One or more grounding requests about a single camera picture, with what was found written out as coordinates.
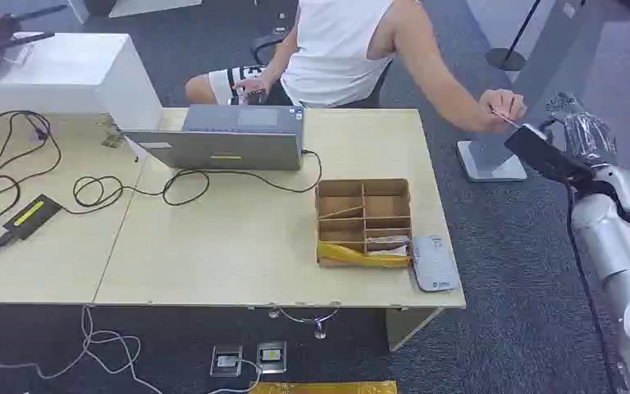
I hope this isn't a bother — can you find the person's left hand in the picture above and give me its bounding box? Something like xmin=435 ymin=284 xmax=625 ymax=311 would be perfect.
xmin=477 ymin=88 xmax=528 ymax=135

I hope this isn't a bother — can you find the robot right hand grey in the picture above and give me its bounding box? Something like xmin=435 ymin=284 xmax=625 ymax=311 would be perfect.
xmin=545 ymin=91 xmax=619 ymax=167

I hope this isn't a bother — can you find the person's right hand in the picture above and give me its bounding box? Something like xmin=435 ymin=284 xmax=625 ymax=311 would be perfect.
xmin=232 ymin=76 xmax=271 ymax=106

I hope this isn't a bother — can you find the thin white card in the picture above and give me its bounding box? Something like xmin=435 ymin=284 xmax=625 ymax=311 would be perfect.
xmin=491 ymin=110 xmax=522 ymax=130

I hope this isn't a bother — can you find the white base grey column stand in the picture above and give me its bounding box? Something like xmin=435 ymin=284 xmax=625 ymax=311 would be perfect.
xmin=456 ymin=0 xmax=585 ymax=184

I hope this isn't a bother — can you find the black box at right wrist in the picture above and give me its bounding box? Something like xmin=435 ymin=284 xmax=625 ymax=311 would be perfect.
xmin=503 ymin=123 xmax=595 ymax=189

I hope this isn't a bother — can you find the black stanchion with round base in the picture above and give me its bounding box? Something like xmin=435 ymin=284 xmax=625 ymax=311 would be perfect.
xmin=484 ymin=0 xmax=543 ymax=73

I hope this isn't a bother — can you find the grey laptop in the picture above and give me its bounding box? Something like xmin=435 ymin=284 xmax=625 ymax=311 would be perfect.
xmin=121 ymin=104 xmax=305 ymax=172

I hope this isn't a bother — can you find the person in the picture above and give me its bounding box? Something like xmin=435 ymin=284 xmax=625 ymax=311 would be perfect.
xmin=185 ymin=0 xmax=528 ymax=135

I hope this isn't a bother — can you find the white board on floor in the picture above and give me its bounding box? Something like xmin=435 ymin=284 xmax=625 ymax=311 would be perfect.
xmin=107 ymin=0 xmax=203 ymax=20

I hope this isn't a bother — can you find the grey flat pouch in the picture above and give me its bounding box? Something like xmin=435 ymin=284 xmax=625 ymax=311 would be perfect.
xmin=411 ymin=235 xmax=462 ymax=294

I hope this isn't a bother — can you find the wooden divided card box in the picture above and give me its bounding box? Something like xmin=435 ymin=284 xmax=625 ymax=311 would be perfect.
xmin=314 ymin=178 xmax=414 ymax=269

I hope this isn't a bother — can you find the white cards stack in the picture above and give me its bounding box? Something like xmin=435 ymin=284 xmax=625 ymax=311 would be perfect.
xmin=365 ymin=235 xmax=412 ymax=258

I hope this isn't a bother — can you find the white cabinet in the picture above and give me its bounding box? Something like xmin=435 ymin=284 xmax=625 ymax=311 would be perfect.
xmin=0 ymin=31 xmax=164 ymax=131

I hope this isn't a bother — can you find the table side panel leg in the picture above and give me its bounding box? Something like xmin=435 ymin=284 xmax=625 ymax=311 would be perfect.
xmin=385 ymin=307 xmax=445 ymax=353

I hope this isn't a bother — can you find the black power adapter yellow label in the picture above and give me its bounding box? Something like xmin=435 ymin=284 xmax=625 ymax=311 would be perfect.
xmin=1 ymin=194 xmax=64 ymax=242

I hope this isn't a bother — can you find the silver floor socket yellow label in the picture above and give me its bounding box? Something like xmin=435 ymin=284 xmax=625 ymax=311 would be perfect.
xmin=255 ymin=341 xmax=288 ymax=375

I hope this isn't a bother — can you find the silver floor socket with plug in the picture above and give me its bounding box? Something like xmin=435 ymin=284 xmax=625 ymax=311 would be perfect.
xmin=209 ymin=344 xmax=244 ymax=379

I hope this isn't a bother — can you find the yellow tape on floor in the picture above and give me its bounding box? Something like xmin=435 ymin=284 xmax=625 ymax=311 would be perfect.
xmin=249 ymin=379 xmax=399 ymax=394

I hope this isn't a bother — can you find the black laptop power cable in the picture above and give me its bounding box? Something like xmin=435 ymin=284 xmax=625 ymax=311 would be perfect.
xmin=62 ymin=149 xmax=323 ymax=217

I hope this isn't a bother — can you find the black cable along right arm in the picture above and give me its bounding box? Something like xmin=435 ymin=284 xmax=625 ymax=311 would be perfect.
xmin=564 ymin=183 xmax=620 ymax=394

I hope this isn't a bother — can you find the black looped mains cable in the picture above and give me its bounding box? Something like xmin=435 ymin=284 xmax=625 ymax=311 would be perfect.
xmin=0 ymin=110 xmax=64 ymax=260

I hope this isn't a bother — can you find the white floor cable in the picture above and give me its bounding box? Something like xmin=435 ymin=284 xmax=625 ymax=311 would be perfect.
xmin=0 ymin=304 xmax=264 ymax=394

